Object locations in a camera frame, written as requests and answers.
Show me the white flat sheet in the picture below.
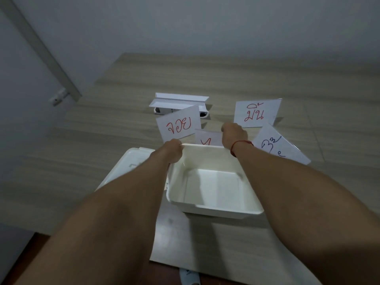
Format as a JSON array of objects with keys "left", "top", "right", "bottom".
[{"left": 149, "top": 202, "right": 323, "bottom": 285}]

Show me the white card with red writing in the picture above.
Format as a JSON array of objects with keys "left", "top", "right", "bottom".
[{"left": 156, "top": 105, "right": 202, "bottom": 143}]

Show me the grey wall trim strip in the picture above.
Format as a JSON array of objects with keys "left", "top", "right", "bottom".
[{"left": 0, "top": 0, "right": 83, "bottom": 102}]

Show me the person's right forearm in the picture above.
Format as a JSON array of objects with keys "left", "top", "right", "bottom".
[{"left": 232, "top": 142, "right": 380, "bottom": 285}]

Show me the white plastic box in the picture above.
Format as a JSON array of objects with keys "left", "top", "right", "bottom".
[{"left": 166, "top": 143, "right": 265, "bottom": 220}]

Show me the white wall fitting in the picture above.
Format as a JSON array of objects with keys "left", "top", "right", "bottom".
[{"left": 49, "top": 88, "right": 69, "bottom": 107}]

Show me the small white card red writing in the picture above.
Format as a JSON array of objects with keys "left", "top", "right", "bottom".
[{"left": 194, "top": 129, "right": 224, "bottom": 146}]

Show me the red string bracelet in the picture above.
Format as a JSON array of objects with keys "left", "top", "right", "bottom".
[{"left": 230, "top": 140, "right": 254, "bottom": 158}]

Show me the person's left hand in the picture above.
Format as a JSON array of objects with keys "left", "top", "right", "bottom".
[{"left": 151, "top": 139, "right": 185, "bottom": 164}]

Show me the white card holder stand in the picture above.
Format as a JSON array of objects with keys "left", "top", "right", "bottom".
[{"left": 149, "top": 92, "right": 210, "bottom": 119}]

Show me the person's left forearm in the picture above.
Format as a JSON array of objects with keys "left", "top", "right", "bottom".
[{"left": 13, "top": 151, "right": 172, "bottom": 285}]

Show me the wide white card red writing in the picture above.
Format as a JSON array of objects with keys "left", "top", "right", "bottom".
[{"left": 233, "top": 98, "right": 283, "bottom": 128}]

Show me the white card with blue writing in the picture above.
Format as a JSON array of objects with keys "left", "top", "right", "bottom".
[{"left": 252, "top": 123, "right": 312, "bottom": 166}]

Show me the person's right hand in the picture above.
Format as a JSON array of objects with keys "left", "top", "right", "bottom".
[{"left": 221, "top": 123, "right": 249, "bottom": 151}]

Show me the white plastic lid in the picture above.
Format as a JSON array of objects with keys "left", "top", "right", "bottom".
[{"left": 95, "top": 147, "right": 170, "bottom": 191}]

